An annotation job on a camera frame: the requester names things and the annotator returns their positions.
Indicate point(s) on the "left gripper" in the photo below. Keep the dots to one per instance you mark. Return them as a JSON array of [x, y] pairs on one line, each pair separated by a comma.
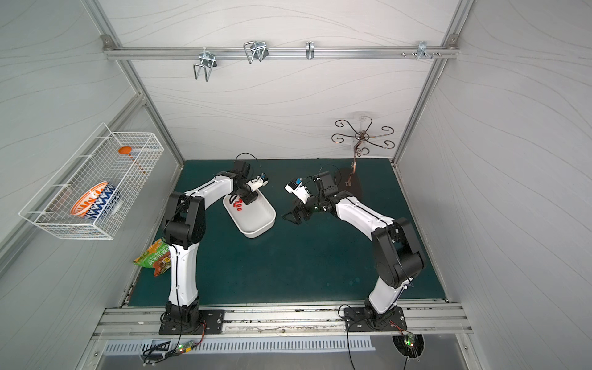
[[248, 196]]

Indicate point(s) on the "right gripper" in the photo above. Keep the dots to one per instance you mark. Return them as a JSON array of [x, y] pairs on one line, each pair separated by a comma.
[[307, 209]]

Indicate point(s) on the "white plastic storage box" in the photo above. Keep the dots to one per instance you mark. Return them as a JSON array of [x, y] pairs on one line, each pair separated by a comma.
[[254, 219]]

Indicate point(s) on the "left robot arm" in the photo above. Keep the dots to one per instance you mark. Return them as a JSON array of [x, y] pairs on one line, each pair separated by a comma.
[[184, 226]]

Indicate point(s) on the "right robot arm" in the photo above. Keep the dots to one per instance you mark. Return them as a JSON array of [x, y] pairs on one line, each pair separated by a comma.
[[396, 249]]

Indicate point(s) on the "green snack packet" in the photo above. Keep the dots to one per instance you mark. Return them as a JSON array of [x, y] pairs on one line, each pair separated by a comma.
[[156, 257]]

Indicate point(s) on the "blue white patterned bowl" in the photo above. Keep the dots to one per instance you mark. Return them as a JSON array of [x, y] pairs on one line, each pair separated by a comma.
[[104, 204]]

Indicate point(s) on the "metal hook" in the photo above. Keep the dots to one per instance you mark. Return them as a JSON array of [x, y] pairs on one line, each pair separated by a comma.
[[205, 65], [256, 50], [422, 53], [309, 50]]

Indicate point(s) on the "orange white patterned bowl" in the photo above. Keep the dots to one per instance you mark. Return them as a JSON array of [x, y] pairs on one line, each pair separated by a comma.
[[83, 205]]

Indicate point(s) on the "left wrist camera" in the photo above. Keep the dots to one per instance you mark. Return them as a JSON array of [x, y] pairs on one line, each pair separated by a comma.
[[260, 181]]

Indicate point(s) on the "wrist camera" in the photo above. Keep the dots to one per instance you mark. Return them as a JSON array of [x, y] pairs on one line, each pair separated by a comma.
[[298, 188], [260, 181]]

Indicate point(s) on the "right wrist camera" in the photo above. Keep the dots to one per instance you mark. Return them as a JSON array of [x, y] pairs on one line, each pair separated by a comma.
[[298, 188]]

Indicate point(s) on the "copper wire jewelry stand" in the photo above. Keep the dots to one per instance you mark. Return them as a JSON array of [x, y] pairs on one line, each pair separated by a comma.
[[361, 139]]

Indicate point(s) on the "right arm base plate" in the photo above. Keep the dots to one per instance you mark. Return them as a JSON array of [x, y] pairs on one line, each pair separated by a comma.
[[365, 319]]

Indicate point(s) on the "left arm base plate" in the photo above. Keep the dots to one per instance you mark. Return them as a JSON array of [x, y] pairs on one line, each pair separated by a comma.
[[210, 322]]

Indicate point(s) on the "aluminium cross rail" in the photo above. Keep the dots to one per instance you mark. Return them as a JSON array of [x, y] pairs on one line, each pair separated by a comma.
[[275, 53]]

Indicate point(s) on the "white wire basket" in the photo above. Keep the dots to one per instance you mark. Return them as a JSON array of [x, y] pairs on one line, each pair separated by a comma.
[[95, 161]]

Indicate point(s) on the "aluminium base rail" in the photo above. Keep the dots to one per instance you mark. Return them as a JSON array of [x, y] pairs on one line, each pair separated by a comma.
[[283, 320]]

